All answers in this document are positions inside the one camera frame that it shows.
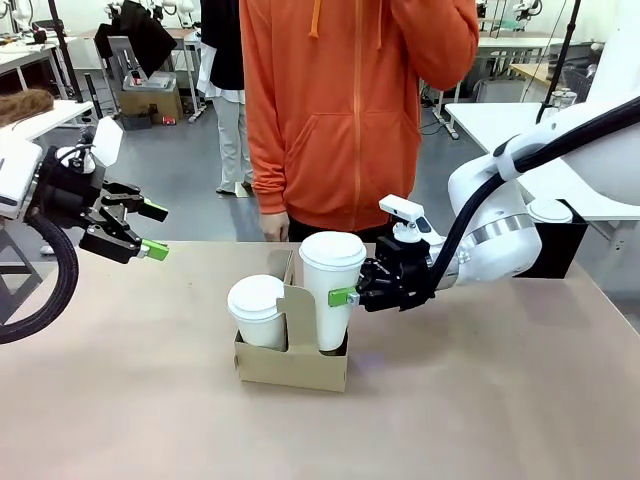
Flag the black hanging cloth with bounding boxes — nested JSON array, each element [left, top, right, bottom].
[[93, 0, 179, 80]]

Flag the short white paper cup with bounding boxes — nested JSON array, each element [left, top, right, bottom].
[[233, 309, 290, 351]]

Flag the white table with grey legs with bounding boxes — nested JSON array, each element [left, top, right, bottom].
[[452, 35, 566, 127]]

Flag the stack of white lids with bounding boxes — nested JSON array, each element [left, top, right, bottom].
[[526, 198, 574, 225]]

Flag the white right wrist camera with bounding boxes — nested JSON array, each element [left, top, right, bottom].
[[377, 195, 433, 244]]

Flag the person's right hand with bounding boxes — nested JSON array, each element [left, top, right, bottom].
[[258, 211, 291, 243]]

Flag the white table with fur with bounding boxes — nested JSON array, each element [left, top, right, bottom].
[[0, 99, 96, 144]]

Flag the large white table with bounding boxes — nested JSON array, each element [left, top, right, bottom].
[[443, 101, 640, 222]]

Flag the wire mesh basket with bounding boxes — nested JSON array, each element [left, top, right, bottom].
[[561, 63, 599, 107]]

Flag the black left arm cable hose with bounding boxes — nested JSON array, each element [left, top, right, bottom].
[[0, 208, 80, 346]]

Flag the black slanted pole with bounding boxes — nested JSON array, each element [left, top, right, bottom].
[[535, 0, 584, 125]]

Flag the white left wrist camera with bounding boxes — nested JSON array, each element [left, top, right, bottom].
[[53, 115, 125, 174]]

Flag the brown cardboard cup carrier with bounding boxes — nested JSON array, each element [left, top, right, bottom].
[[233, 248, 350, 395]]

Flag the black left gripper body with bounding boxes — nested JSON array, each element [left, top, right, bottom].
[[33, 145, 109, 229]]

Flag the brown cardboard box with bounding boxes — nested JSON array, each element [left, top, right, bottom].
[[118, 88, 185, 125]]

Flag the grey plastic bin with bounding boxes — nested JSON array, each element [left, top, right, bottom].
[[122, 70, 179, 94]]

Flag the person's left forearm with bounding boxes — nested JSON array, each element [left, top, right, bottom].
[[409, 0, 482, 93]]

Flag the tall white paper cup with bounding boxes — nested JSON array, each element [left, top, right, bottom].
[[301, 259, 362, 354]]

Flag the black box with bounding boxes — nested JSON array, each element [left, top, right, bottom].
[[513, 198, 590, 280]]

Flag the cluttered white workbench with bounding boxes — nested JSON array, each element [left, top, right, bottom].
[[0, 35, 81, 102]]

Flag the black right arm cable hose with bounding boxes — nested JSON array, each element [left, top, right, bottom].
[[428, 97, 640, 302]]

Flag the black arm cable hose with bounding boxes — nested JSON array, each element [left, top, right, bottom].
[[428, 97, 640, 302], [0, 208, 80, 346]]

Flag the person's right forearm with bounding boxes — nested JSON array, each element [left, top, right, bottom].
[[239, 99, 294, 217]]

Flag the white plastic cup lid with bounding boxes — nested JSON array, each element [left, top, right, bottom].
[[297, 230, 369, 275], [226, 274, 287, 322]]

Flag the wooden top table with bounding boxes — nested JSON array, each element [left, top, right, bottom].
[[508, 61, 567, 97]]

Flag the brown furry bundle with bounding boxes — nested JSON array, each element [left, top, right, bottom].
[[0, 88, 56, 127]]

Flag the person in white trousers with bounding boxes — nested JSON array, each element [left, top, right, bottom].
[[196, 0, 255, 197]]

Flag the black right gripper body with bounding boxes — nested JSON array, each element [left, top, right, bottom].
[[374, 234, 437, 313]]

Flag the black tripod stand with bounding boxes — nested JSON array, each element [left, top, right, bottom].
[[46, 0, 100, 131]]

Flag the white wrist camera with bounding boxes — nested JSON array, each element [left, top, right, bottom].
[[377, 195, 433, 244], [53, 115, 125, 174]]

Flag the small black case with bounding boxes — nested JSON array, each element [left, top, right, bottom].
[[121, 113, 154, 133]]

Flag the person in orange hoodie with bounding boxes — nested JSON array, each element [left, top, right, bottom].
[[238, 0, 482, 245]]

